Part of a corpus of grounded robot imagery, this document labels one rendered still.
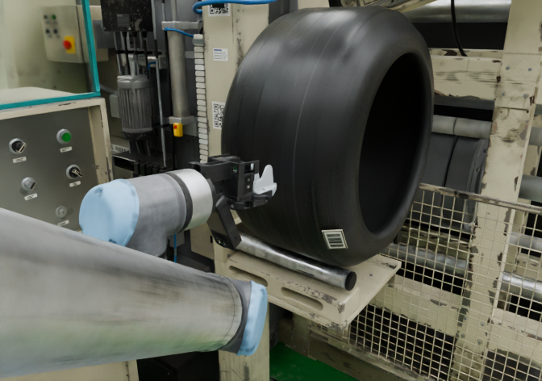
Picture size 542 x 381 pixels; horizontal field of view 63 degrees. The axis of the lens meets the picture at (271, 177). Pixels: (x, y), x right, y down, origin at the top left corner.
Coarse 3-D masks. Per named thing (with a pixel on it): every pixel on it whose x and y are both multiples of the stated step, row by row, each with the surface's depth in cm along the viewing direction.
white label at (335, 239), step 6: (324, 234) 87; (330, 234) 86; (336, 234) 86; (342, 234) 86; (330, 240) 88; (336, 240) 87; (342, 240) 87; (330, 246) 89; (336, 246) 89; (342, 246) 89
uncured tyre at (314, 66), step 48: (288, 48) 87; (336, 48) 82; (384, 48) 85; (240, 96) 89; (288, 96) 83; (336, 96) 79; (384, 96) 128; (432, 96) 114; (240, 144) 89; (288, 144) 82; (336, 144) 80; (384, 144) 131; (288, 192) 85; (336, 192) 82; (384, 192) 128; (288, 240) 95; (384, 240) 105
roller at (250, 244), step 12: (252, 240) 116; (252, 252) 115; (264, 252) 112; (276, 252) 110; (288, 252) 109; (288, 264) 108; (300, 264) 106; (312, 264) 105; (324, 264) 104; (312, 276) 105; (324, 276) 102; (336, 276) 101; (348, 276) 99; (348, 288) 100
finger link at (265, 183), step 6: (270, 168) 80; (264, 174) 79; (270, 174) 80; (258, 180) 78; (264, 180) 79; (270, 180) 81; (258, 186) 78; (264, 186) 79; (270, 186) 81; (276, 186) 83; (252, 192) 77; (258, 192) 77
